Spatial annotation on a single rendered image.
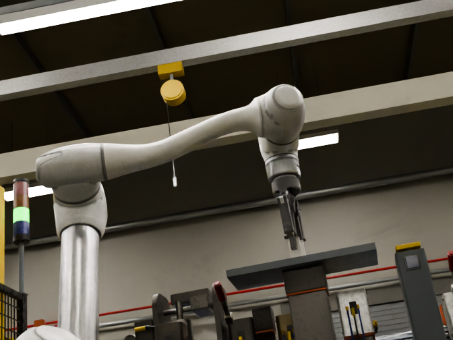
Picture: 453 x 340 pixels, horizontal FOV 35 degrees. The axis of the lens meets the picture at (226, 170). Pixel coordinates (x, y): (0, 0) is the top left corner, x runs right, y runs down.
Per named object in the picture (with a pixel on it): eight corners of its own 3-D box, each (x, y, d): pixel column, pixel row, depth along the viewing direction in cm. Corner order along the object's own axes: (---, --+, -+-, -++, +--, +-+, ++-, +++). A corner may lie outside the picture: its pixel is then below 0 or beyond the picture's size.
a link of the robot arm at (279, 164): (303, 162, 198) (306, 182, 195) (272, 171, 200) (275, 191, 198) (292, 150, 190) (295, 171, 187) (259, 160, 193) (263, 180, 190)
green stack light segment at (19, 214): (32, 224, 319) (32, 210, 322) (24, 218, 313) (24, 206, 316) (17, 227, 320) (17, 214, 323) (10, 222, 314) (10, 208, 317)
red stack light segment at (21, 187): (32, 197, 325) (31, 185, 327) (24, 192, 319) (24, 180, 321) (17, 201, 326) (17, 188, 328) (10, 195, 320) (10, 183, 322)
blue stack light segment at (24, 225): (32, 237, 317) (32, 224, 319) (25, 232, 311) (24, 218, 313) (17, 240, 318) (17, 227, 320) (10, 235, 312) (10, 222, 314)
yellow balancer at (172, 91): (197, 185, 441) (183, 67, 477) (195, 179, 432) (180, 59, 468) (172, 190, 442) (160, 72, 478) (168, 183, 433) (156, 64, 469)
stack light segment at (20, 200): (32, 210, 322) (32, 198, 325) (24, 206, 316) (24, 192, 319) (17, 214, 323) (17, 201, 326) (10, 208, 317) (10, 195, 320)
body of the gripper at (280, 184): (292, 171, 188) (298, 204, 184) (303, 181, 195) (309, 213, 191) (266, 179, 190) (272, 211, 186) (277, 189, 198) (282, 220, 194)
